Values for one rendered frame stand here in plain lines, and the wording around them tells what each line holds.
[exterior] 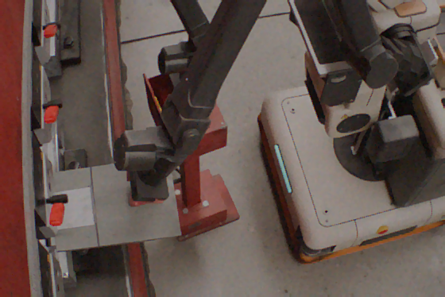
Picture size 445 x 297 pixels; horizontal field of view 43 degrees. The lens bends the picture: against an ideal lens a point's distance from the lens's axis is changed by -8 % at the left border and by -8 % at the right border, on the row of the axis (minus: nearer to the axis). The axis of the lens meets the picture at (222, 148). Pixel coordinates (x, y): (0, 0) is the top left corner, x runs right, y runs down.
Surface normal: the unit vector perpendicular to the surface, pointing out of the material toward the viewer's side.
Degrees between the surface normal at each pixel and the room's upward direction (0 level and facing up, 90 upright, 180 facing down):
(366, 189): 0
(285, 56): 0
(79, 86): 0
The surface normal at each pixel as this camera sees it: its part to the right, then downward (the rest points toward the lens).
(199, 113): 0.36, 0.69
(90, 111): 0.02, -0.44
